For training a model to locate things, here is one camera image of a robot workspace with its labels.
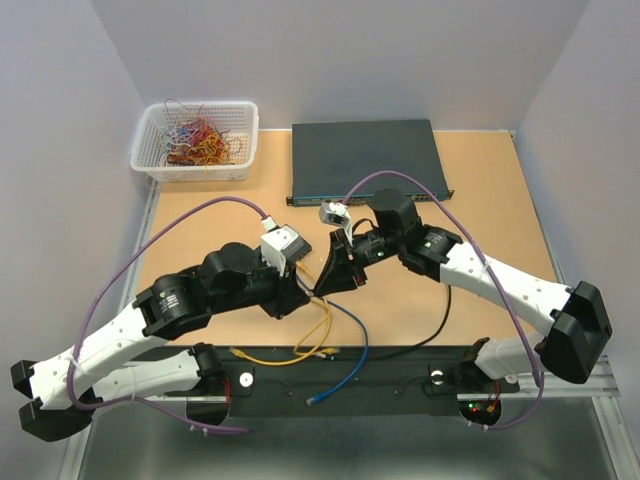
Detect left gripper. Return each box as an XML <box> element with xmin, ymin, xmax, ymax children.
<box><xmin>216</xmin><ymin>251</ymin><xmax>312</xmax><ymax>317</ymax></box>

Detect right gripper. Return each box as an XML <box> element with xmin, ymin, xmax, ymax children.
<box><xmin>314</xmin><ymin>230</ymin><xmax>403</xmax><ymax>299</ymax></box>

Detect blue ethernet cable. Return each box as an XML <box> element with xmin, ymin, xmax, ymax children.
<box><xmin>297</xmin><ymin>279</ymin><xmax>371</xmax><ymax>406</ymax></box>

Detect black cable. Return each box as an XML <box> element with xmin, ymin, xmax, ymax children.
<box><xmin>372</xmin><ymin>284</ymin><xmax>454</xmax><ymax>361</ymax></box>

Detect small black network switch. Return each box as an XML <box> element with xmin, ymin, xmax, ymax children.
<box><xmin>287</xmin><ymin>230</ymin><xmax>312</xmax><ymax>262</ymax></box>

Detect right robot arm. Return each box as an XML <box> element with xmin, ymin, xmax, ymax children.
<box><xmin>313</xmin><ymin>189</ymin><xmax>612</xmax><ymax>390</ymax></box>

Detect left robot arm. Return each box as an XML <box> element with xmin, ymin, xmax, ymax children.
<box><xmin>10</xmin><ymin>241</ymin><xmax>312</xmax><ymax>442</ymax></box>

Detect white plastic basket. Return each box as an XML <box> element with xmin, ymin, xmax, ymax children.
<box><xmin>130</xmin><ymin>99</ymin><xmax>259</xmax><ymax>182</ymax></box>

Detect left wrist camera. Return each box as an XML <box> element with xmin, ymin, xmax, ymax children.
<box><xmin>260</xmin><ymin>216</ymin><xmax>302</xmax><ymax>277</ymax></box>

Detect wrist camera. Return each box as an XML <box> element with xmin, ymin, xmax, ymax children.
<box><xmin>260</xmin><ymin>216</ymin><xmax>302</xmax><ymax>277</ymax></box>
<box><xmin>319</xmin><ymin>201</ymin><xmax>353</xmax><ymax>242</ymax></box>

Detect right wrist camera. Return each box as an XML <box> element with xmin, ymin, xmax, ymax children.
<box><xmin>319</xmin><ymin>201</ymin><xmax>353</xmax><ymax>242</ymax></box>

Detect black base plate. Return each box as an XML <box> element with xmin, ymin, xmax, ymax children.
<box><xmin>163</xmin><ymin>343</ymin><xmax>521</xmax><ymax>419</ymax></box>

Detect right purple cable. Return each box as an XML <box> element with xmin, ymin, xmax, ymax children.
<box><xmin>344</xmin><ymin>170</ymin><xmax>546</xmax><ymax>431</ymax></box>

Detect purple cable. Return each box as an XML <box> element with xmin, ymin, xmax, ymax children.
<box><xmin>67</xmin><ymin>196</ymin><xmax>276</xmax><ymax>436</ymax></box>
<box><xmin>344</xmin><ymin>170</ymin><xmax>546</xmax><ymax>431</ymax></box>

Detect large rack network switch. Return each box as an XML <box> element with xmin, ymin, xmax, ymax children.
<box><xmin>287</xmin><ymin>119</ymin><xmax>454</xmax><ymax>207</ymax></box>

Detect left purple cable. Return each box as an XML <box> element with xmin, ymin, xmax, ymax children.
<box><xmin>67</xmin><ymin>196</ymin><xmax>276</xmax><ymax>436</ymax></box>

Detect tangled colourful wires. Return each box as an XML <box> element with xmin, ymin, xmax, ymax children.
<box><xmin>156</xmin><ymin>98</ymin><xmax>243</xmax><ymax>169</ymax></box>

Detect aluminium rail frame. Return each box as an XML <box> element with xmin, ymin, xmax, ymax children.
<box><xmin>58</xmin><ymin>129</ymin><xmax>624</xmax><ymax>480</ymax></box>

